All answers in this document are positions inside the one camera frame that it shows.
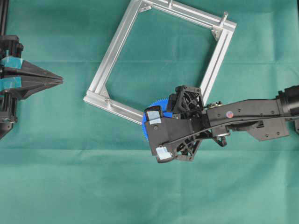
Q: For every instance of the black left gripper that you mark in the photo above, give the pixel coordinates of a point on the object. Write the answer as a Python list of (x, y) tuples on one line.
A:
[(12, 85)]

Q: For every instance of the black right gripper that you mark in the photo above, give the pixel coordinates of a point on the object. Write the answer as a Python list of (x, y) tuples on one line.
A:
[(178, 137)]

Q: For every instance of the blue plastic gear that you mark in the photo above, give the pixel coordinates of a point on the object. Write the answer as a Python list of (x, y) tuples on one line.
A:
[(161, 102)]

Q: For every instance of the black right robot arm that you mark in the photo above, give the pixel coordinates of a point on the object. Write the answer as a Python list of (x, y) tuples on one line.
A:
[(263, 119)]

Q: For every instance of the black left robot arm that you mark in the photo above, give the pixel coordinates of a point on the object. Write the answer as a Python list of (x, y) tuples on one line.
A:
[(3, 22)]

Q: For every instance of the steel shaft pin near corner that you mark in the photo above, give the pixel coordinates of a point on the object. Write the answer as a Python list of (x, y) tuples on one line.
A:
[(223, 19)]

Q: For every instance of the green table cloth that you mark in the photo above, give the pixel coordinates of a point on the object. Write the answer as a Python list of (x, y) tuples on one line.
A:
[(68, 162)]

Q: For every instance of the aluminium extrusion frame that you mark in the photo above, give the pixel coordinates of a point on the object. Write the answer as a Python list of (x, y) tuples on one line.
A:
[(97, 93)]

